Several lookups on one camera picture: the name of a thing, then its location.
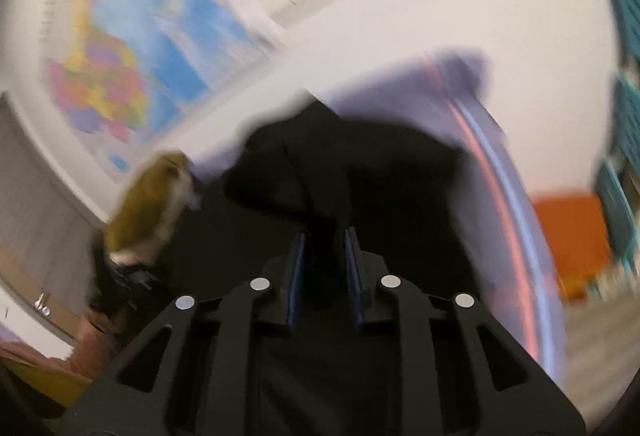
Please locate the person's left forearm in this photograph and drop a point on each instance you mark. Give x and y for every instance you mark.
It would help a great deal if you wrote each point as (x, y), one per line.
(95, 341)

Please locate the teal perforated plastic rack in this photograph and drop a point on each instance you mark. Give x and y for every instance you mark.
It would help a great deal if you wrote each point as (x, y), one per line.
(625, 115)

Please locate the purple plaid bed sheet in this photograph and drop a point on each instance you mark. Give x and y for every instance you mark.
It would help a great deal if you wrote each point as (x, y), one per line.
(500, 216)

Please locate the colourful wall map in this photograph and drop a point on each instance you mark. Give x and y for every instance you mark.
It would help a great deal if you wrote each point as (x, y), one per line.
(150, 15)

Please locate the black garment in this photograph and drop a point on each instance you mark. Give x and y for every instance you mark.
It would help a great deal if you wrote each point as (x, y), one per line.
(380, 165)

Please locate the orange object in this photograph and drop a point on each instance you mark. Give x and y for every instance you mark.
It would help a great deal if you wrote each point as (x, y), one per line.
(572, 246)

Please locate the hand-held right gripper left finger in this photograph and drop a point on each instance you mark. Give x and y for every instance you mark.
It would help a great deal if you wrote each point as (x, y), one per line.
(298, 266)

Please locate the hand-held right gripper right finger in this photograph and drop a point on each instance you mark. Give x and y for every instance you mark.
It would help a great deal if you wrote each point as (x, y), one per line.
(352, 266)

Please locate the mustard yellow garment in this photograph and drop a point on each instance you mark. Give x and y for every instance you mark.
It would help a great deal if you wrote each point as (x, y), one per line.
(145, 206)

